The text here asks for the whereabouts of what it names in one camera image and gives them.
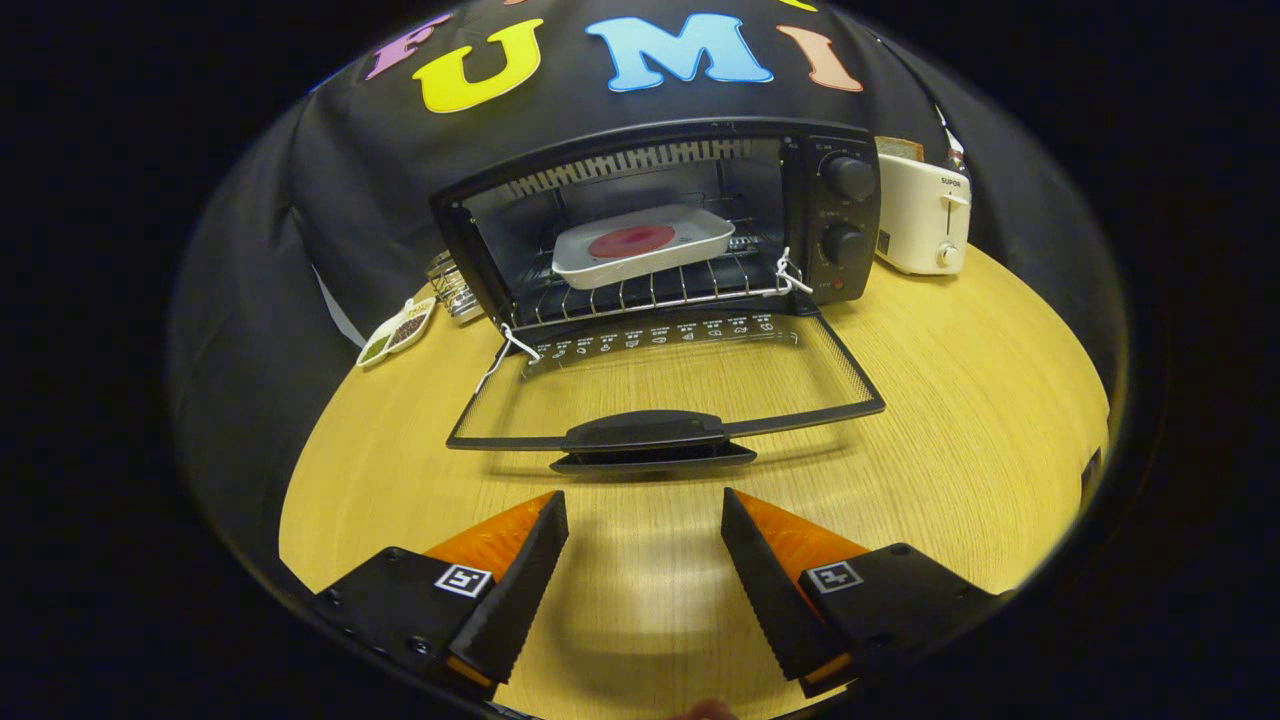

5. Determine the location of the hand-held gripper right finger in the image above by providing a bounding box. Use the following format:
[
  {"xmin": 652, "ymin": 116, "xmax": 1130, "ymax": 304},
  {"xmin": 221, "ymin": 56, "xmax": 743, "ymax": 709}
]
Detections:
[{"xmin": 720, "ymin": 487, "xmax": 1011, "ymax": 701}]

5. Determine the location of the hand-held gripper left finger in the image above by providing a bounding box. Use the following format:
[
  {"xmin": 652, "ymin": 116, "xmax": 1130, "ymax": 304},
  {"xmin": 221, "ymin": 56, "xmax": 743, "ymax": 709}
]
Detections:
[{"xmin": 310, "ymin": 490, "xmax": 571, "ymax": 701}]

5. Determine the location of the white rectangular food tray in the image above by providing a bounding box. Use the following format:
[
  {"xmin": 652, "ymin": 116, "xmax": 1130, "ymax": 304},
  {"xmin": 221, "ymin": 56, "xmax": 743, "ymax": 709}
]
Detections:
[{"xmin": 551, "ymin": 205, "xmax": 737, "ymax": 291}]

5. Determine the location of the pink ham slice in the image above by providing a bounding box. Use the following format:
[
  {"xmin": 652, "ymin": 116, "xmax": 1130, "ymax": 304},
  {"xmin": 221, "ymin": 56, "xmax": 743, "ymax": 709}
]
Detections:
[{"xmin": 587, "ymin": 225, "xmax": 677, "ymax": 260}]

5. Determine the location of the black toaster oven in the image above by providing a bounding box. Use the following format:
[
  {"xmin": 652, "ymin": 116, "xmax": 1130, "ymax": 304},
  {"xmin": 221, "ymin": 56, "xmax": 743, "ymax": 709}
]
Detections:
[{"xmin": 430, "ymin": 117, "xmax": 888, "ymax": 476}]

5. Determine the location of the white pop-up toaster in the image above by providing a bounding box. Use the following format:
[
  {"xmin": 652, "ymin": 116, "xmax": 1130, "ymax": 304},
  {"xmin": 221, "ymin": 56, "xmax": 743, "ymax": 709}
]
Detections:
[{"xmin": 875, "ymin": 150, "xmax": 973, "ymax": 277}]

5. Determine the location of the white divided dish of beans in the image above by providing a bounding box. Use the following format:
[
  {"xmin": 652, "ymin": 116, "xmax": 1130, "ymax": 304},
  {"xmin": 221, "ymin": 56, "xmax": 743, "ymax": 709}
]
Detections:
[{"xmin": 356, "ymin": 296, "xmax": 438, "ymax": 369}]

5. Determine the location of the clear glass jar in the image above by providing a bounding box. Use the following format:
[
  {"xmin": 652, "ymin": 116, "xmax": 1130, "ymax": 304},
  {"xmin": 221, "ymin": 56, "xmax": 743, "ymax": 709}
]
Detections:
[{"xmin": 425, "ymin": 250, "xmax": 486, "ymax": 323}]

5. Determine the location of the white string loop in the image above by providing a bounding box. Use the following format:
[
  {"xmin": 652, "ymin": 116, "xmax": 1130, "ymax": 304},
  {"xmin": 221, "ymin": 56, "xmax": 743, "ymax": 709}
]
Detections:
[
  {"xmin": 473, "ymin": 322, "xmax": 544, "ymax": 396},
  {"xmin": 775, "ymin": 247, "xmax": 815, "ymax": 297}
]

